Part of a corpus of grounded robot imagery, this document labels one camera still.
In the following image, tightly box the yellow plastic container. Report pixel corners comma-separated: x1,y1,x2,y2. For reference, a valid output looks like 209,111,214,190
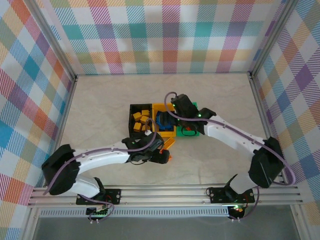
151,102,177,138

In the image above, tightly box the long yellow lego brick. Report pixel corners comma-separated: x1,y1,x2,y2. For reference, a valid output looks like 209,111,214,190
163,137,177,150

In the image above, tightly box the green plastic container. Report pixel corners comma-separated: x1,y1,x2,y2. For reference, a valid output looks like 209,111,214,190
174,101,201,138

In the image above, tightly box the black plastic container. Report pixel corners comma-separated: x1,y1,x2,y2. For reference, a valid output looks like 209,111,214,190
128,103,154,138

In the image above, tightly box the plaid backdrop panel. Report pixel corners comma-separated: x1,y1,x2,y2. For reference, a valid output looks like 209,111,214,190
252,0,320,216
32,0,293,76
0,0,73,240

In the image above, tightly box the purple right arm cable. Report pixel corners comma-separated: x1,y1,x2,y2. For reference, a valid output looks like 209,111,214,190
164,91,296,223

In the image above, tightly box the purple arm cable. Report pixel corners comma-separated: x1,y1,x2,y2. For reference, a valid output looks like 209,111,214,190
164,91,296,223
43,118,158,223

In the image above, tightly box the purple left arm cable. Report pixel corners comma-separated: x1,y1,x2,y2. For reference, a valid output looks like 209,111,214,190
43,118,158,223

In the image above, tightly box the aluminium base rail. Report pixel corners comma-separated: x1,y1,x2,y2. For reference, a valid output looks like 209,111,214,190
27,186,305,208

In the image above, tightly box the slotted grey cable duct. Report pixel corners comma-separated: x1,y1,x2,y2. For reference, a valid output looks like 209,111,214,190
39,208,231,218

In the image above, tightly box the aluminium table side rail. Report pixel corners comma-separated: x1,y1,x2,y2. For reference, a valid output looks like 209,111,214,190
248,72,310,240
22,74,78,240

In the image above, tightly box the aluminium frame post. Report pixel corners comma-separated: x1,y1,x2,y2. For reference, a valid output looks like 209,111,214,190
248,0,300,80
27,0,78,81

